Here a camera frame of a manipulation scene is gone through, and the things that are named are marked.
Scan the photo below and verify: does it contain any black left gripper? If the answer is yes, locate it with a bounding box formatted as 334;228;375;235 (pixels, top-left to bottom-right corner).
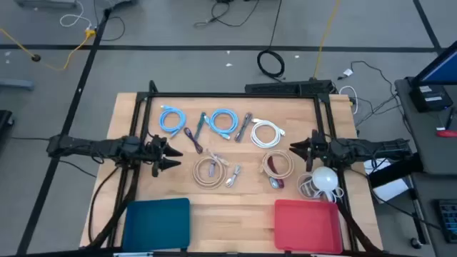
142;134;184;171

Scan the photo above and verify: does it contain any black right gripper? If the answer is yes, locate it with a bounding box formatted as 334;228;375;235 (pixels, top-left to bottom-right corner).
288;128;331;162

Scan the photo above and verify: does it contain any purple short cable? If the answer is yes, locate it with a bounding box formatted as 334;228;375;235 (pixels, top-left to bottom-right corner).
183;127;204;155

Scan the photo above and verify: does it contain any maroon short cable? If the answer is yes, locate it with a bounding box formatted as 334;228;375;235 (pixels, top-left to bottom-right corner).
267;156;286;189

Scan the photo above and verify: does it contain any blue ethernet cable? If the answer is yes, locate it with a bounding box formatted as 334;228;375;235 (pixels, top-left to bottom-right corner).
159;104;188;138
204;109;240;141

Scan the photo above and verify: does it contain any teal short cable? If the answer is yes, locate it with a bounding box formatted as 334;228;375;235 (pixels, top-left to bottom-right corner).
194;111;209;141

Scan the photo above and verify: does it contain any beige braided short cable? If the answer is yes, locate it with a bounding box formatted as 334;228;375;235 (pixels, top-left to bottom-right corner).
206;148;231;167

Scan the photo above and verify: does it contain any dark grey short cable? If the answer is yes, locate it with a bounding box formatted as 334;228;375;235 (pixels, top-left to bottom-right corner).
233;112;253;143

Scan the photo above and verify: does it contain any white round lamp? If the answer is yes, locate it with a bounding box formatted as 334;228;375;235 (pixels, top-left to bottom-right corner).
296;172;346;204
311;166;339;192

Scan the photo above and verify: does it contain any black power strip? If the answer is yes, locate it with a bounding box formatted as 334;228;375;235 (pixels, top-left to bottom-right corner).
244;79;333;96

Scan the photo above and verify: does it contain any blue plastic bin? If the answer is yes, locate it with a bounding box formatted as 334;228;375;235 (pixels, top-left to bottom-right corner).
121;198;191;253

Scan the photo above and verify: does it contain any red plastic bin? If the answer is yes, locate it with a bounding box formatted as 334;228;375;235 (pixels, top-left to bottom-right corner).
273;198;345;255

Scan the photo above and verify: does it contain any white paper sheet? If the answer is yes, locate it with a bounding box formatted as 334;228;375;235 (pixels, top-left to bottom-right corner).
363;153;411;204

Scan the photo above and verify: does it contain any grey side desk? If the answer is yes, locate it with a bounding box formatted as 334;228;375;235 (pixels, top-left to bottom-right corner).
393;76;457;176

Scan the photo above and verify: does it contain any black computer box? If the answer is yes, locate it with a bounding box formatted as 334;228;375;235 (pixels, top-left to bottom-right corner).
408;84;455;114

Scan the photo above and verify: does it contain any computer monitor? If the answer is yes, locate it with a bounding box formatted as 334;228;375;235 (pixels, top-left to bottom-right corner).
412;40;457;87

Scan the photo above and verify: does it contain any black keyboard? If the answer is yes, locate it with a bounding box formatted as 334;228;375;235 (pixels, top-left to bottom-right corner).
436;198;457;244

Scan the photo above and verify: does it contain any black braided cable loom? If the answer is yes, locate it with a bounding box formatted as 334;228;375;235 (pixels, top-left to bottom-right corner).
87;166;139;249
335;198;380;253

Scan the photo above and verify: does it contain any white looped cable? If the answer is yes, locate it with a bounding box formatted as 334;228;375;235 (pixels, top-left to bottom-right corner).
338;85;359;116

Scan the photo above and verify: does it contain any black aluminium frame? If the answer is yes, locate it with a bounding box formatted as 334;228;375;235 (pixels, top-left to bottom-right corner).
106;80;361;257

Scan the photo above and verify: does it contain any black coiled floor cable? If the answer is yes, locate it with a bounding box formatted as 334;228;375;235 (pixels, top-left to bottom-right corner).
256;0;286;80

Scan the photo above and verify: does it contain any yellow hanging cable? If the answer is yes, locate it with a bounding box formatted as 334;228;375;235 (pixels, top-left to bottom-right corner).
312;0;342;81

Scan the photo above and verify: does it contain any yellow floor cable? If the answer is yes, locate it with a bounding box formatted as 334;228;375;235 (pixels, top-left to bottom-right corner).
0;27;97;72

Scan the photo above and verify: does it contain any thin black floor cable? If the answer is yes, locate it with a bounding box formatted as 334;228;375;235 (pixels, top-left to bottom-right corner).
193;0;262;29

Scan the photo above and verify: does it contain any white floor cable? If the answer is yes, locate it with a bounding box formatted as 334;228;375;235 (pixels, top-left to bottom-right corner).
59;0;94;30

